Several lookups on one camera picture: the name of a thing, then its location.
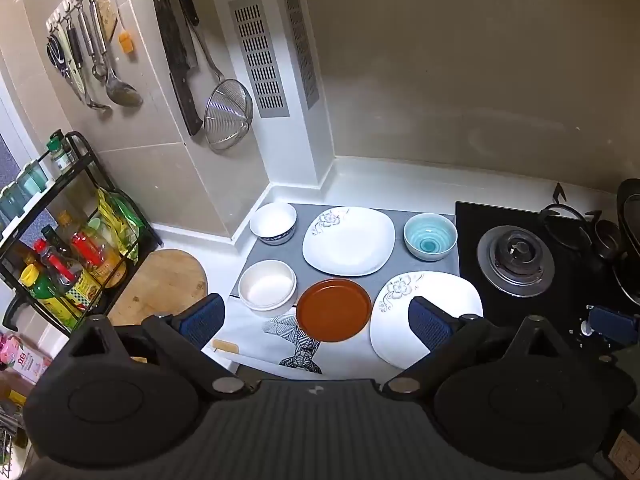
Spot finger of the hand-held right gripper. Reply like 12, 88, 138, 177
587, 304, 640, 348

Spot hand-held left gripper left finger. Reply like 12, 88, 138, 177
70, 292, 261, 402

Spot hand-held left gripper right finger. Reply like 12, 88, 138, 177
381, 296, 571, 401

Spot white bowl with blue pattern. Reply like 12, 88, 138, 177
249, 202, 298, 246

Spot white square floral plate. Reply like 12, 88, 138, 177
369, 271, 484, 370
301, 206, 396, 277

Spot round wooden cutting board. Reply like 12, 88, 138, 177
106, 249, 209, 328

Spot white cloth with geometric print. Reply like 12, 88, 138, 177
212, 294, 401, 380

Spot plain white round bowl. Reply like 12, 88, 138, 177
238, 259, 298, 317

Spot dark wok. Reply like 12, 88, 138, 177
611, 178, 640, 307

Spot teal glazed bowl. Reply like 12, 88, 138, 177
403, 213, 459, 262

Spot brown round plate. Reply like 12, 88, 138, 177
296, 278, 373, 344

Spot black glass gas stove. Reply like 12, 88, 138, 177
454, 201, 640, 361

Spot metal stove burner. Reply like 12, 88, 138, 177
476, 225, 555, 298

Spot black iron pot support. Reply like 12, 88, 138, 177
537, 182, 603, 253

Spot grey table mat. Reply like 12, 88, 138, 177
227, 203, 461, 301

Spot red label bottle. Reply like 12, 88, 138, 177
69, 232, 126, 288

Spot green yellow snack bag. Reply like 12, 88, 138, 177
95, 187, 147, 265

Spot red cap sauce bottle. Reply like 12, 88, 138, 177
33, 239, 81, 291

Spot yellow cap oil bottle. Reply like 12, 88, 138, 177
19, 263, 81, 332

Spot dark glass bottle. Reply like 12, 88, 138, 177
41, 225, 86, 271

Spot pink carton box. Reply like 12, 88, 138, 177
0, 331, 53, 386

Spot metal mesh strainer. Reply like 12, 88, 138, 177
173, 0, 254, 153

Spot green cap spice jar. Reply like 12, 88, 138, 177
46, 130, 76, 172

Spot teal glass jar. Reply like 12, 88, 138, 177
0, 182, 26, 221
16, 160, 50, 196

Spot large steel ladle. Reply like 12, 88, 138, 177
88, 0, 144, 108

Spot kitchen cleaver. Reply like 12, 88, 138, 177
150, 0, 204, 137

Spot small steel ladle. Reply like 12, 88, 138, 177
76, 6, 113, 111

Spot metal vent grille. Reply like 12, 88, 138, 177
229, 0, 291, 119

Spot orange silicone brush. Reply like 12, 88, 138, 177
111, 0, 135, 54

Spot kitchen scissors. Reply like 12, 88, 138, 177
46, 34, 72, 80

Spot black wire spice rack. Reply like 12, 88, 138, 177
0, 130, 164, 337

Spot black handled utensil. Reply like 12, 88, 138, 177
65, 20, 87, 73

